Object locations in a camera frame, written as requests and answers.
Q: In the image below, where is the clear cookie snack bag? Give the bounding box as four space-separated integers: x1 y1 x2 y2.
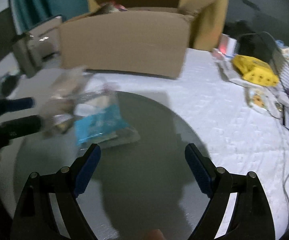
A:
39 66 90 137

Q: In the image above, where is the blue clear snack bag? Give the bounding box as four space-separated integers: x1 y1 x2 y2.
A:
74 89 140 152

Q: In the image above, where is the steel travel mug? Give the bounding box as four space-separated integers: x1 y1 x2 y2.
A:
12 33 42 78

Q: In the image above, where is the round grey tray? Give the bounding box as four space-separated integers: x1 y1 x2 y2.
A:
13 90 213 240

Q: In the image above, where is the teal curtain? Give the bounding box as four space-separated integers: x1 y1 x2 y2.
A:
9 0 89 34

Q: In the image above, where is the brown cardboard box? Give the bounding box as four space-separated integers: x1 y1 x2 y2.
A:
59 0 217 79

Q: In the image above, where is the yellow package on clutter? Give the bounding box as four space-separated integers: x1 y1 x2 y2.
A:
231 55 279 87

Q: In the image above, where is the tablet with dark frame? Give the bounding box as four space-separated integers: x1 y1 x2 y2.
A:
28 15 64 59

